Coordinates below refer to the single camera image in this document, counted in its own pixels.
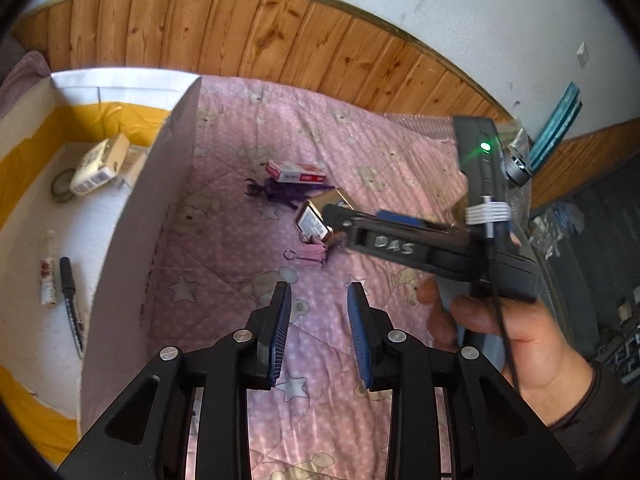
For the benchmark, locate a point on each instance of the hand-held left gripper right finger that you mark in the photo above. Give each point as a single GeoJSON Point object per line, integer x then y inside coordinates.
{"type": "Point", "coordinates": [357, 331]}

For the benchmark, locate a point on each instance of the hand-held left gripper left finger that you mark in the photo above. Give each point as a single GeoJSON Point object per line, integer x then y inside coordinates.
{"type": "Point", "coordinates": [280, 331]}

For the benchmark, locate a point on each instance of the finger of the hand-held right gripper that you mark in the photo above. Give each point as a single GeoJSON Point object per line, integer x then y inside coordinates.
{"type": "Point", "coordinates": [397, 215]}
{"type": "Point", "coordinates": [400, 252]}

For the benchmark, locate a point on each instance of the gold metallic box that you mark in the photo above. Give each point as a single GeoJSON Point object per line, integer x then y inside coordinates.
{"type": "Point", "coordinates": [312, 216]}

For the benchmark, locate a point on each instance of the white cardboard box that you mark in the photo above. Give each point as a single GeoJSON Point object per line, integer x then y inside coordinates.
{"type": "Point", "coordinates": [135, 240]}

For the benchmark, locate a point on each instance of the green tape roll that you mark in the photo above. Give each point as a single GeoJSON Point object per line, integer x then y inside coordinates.
{"type": "Point", "coordinates": [56, 191]}

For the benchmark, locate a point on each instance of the person's right forearm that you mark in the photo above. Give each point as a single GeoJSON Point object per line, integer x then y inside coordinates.
{"type": "Point", "coordinates": [585, 410]}

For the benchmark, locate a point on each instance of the person's right hand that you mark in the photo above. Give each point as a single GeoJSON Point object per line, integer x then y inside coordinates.
{"type": "Point", "coordinates": [542, 350]}

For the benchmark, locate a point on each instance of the teal boards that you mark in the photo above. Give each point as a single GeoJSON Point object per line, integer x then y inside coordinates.
{"type": "Point", "coordinates": [555, 130]}

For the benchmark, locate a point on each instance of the pink binder clip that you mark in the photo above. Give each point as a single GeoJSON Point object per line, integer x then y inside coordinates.
{"type": "Point", "coordinates": [312, 254]}

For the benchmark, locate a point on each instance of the pink bear print blanket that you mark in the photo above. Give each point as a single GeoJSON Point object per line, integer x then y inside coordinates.
{"type": "Point", "coordinates": [225, 260]}

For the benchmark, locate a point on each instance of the clear plastic bag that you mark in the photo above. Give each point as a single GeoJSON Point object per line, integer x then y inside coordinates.
{"type": "Point", "coordinates": [555, 225]}

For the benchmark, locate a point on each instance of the red and white box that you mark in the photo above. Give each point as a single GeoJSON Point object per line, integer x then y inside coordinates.
{"type": "Point", "coordinates": [295, 172]}

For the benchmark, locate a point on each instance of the purple toy insect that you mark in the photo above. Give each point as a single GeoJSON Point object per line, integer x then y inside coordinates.
{"type": "Point", "coordinates": [280, 191]}

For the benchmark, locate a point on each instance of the dark furniture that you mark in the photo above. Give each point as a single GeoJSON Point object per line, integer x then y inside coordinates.
{"type": "Point", "coordinates": [600, 270]}

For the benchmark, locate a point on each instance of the black pen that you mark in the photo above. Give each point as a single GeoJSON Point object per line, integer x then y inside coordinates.
{"type": "Point", "coordinates": [67, 280]}

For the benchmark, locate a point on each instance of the white floral tube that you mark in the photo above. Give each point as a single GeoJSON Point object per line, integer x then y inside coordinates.
{"type": "Point", "coordinates": [50, 280]}

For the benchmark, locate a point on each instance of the cream printed packet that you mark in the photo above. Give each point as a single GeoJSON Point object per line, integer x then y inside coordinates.
{"type": "Point", "coordinates": [97, 165]}

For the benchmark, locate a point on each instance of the mauve cloth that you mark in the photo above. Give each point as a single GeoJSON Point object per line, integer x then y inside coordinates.
{"type": "Point", "coordinates": [25, 80]}

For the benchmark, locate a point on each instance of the white wall switch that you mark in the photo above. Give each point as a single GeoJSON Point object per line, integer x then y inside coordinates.
{"type": "Point", "coordinates": [583, 54]}

